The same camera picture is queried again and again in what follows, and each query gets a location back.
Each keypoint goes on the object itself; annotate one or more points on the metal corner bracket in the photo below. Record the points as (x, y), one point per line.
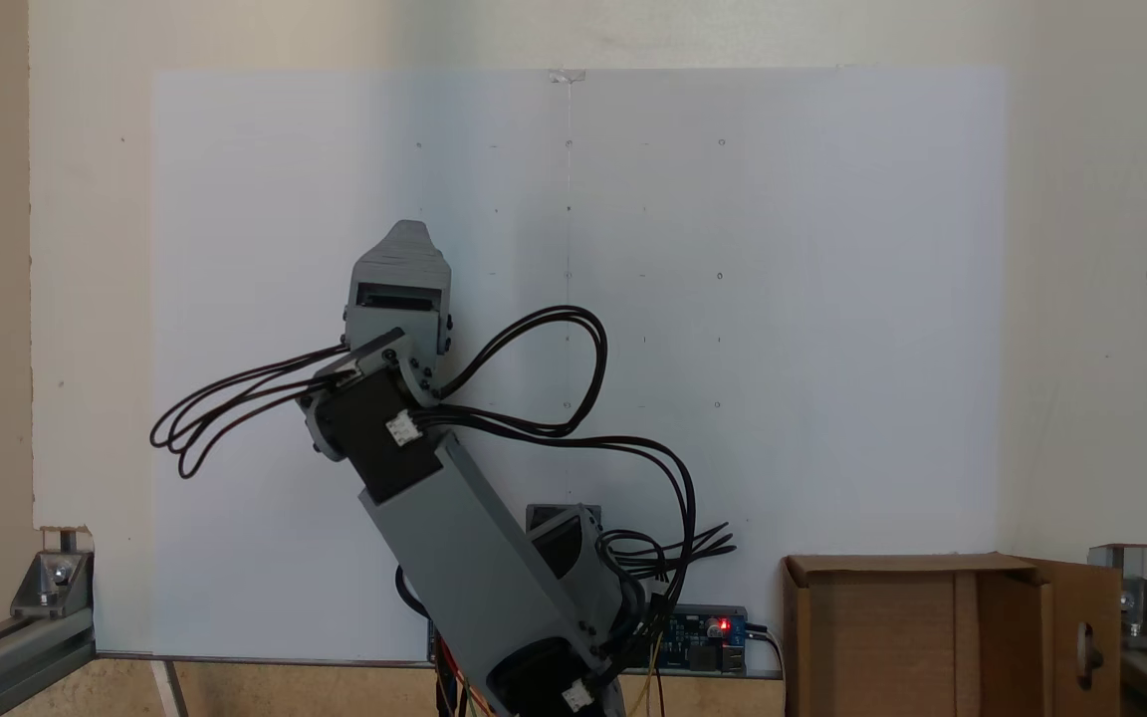
(1141, 602)
(56, 583)

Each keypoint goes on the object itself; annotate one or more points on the clear tape piece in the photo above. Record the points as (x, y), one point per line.
(568, 76)

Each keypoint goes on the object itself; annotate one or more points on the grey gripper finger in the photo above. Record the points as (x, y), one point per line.
(404, 259)

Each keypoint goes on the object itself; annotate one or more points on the brown cardboard box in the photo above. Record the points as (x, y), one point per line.
(892, 637)

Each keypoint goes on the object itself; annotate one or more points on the blue circuit board red LED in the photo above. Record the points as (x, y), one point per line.
(703, 642)

